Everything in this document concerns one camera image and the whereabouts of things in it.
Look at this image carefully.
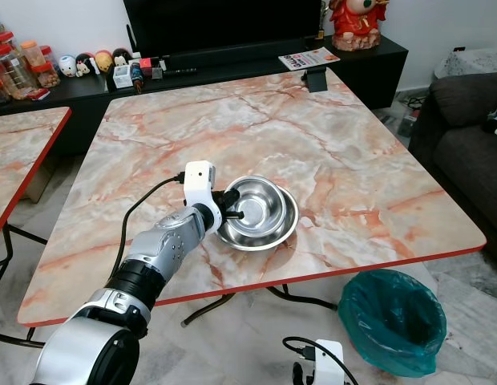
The orange lid snack jar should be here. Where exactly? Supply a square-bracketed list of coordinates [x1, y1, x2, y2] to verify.
[20, 39, 51, 86]

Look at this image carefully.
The white lace cloth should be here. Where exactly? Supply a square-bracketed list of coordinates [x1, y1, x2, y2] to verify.
[433, 47, 497, 79]

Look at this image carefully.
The tall red lid jar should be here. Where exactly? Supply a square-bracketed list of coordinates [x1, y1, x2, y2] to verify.
[0, 30, 33, 99]

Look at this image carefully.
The white blue toy figure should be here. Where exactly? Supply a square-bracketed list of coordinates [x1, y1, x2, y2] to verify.
[58, 55, 77, 78]

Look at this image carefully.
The black table clamp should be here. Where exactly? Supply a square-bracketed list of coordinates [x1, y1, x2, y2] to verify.
[305, 67, 334, 92]

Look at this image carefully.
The small white box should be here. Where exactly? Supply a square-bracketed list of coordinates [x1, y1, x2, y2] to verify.
[113, 66, 133, 89]

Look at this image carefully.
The orange white magazine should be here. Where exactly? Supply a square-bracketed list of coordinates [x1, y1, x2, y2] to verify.
[278, 47, 341, 71]

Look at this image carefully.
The dark grey sofa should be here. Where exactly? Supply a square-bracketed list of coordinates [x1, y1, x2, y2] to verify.
[409, 72, 497, 265]

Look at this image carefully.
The small red lid nut jar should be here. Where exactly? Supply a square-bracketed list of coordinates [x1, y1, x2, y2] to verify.
[40, 46, 62, 88]

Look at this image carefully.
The yellow toy figure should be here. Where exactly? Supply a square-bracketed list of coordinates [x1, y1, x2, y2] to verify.
[94, 50, 113, 73]

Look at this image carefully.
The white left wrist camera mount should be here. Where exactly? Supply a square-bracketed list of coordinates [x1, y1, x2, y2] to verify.
[182, 160, 224, 233]

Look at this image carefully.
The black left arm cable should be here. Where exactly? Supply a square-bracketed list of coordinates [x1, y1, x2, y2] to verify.
[112, 172, 187, 282]

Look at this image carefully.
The marble folding table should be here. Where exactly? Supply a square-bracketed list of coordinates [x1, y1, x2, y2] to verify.
[0, 106, 73, 350]
[16, 68, 487, 328]

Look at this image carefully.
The black television screen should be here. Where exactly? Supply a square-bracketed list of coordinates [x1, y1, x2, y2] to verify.
[123, 0, 325, 58]

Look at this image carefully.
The black white toy figure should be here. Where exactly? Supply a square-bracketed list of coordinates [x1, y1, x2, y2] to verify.
[76, 53, 95, 75]

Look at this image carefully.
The red gold figurine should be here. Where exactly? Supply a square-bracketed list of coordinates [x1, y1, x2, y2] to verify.
[327, 0, 390, 51]

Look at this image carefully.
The bin with green bag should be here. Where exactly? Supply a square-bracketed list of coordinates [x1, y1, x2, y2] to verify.
[338, 269, 448, 378]

